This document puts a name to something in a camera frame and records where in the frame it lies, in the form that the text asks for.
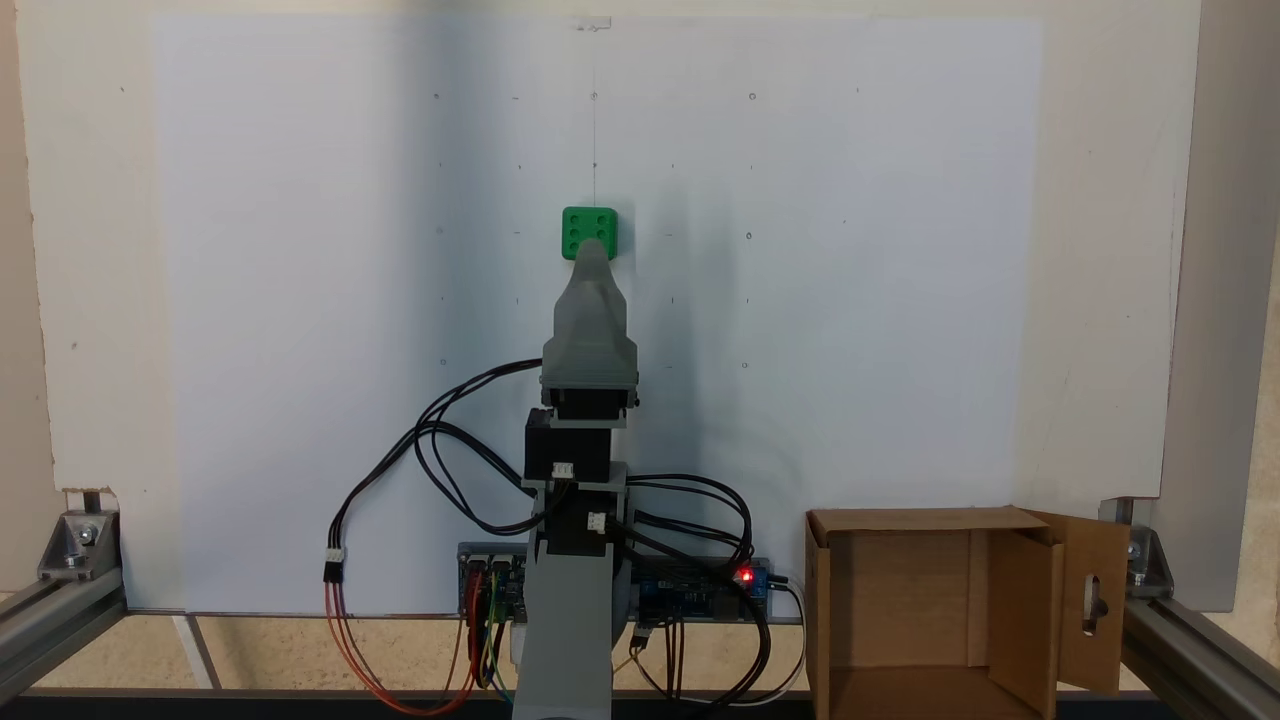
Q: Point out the translucent grey gripper finger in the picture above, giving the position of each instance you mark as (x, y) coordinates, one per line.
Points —
(590, 330)

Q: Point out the green dice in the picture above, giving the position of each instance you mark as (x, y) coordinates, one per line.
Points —
(576, 222)

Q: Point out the grey black Koch robot arm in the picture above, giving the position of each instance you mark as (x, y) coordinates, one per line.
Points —
(565, 620)

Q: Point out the blue circuit board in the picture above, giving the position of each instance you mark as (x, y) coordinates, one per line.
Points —
(690, 587)

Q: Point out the large white paper sheet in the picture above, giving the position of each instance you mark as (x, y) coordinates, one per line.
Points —
(300, 300)

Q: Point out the clear tape strip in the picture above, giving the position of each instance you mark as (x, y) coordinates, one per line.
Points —
(593, 23)

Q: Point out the brown cardboard box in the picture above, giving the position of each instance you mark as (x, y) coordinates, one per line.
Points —
(900, 600)

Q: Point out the horizontal aluminium profile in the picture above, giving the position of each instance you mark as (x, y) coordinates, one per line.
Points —
(50, 625)
(1200, 660)

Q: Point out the aluminium corner bracket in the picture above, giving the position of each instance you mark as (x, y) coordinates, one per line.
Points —
(80, 547)
(1148, 565)

